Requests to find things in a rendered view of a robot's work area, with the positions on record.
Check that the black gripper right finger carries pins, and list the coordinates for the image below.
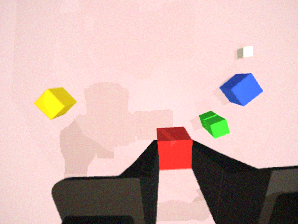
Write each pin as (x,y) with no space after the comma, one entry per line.
(237,193)

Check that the small white block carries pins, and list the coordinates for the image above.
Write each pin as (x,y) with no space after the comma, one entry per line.
(244,52)

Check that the green block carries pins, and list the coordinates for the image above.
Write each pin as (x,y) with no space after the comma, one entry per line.
(205,116)
(217,126)

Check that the blue block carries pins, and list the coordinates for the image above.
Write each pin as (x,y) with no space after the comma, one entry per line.
(241,89)

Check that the red block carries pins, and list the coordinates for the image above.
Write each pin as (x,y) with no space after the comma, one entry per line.
(175,148)

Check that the yellow cube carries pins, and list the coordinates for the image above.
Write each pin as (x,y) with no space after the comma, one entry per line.
(55,102)

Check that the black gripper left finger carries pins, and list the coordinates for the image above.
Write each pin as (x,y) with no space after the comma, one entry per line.
(134,192)

